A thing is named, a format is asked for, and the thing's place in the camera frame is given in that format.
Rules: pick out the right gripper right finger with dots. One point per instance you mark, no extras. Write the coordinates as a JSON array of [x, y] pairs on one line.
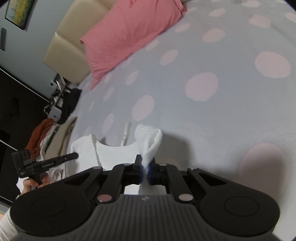
[[227, 206]]

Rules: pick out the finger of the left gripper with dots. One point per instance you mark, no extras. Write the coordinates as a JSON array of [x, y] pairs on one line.
[[58, 160]]

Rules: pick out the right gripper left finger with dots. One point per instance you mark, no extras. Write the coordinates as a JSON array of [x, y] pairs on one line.
[[61, 207]]

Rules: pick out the white muslin garment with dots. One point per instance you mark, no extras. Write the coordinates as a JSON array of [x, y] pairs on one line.
[[93, 153]]

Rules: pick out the left sleeve forearm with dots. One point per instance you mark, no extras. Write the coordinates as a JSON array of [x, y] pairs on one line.
[[7, 228]]

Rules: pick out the person left hand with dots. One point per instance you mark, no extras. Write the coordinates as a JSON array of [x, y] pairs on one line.
[[29, 183]]

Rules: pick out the white folded cloth pile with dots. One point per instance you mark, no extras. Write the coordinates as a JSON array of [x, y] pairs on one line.
[[54, 173]]

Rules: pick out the beige striped garment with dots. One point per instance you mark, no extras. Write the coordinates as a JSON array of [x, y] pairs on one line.
[[59, 142]]

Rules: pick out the orange brown cloth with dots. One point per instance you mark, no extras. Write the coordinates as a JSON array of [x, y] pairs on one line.
[[37, 136]]

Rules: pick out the black clothing heap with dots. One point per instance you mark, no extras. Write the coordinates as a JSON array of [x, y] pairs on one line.
[[70, 101]]

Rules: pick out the white black left nightstand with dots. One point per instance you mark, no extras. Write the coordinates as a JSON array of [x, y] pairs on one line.
[[54, 109]]

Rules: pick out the beige padded headboard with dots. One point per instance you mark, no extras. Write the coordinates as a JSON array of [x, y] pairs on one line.
[[65, 54]]

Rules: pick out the polka dot bed sheet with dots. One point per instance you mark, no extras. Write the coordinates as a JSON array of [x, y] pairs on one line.
[[220, 84]]

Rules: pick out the landscape painting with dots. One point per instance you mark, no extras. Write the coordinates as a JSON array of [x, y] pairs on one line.
[[18, 12]]

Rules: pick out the pink pillow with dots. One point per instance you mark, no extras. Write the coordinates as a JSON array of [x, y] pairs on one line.
[[126, 28]]

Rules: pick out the dark wall sconce left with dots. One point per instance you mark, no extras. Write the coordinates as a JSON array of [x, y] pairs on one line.
[[3, 39]]

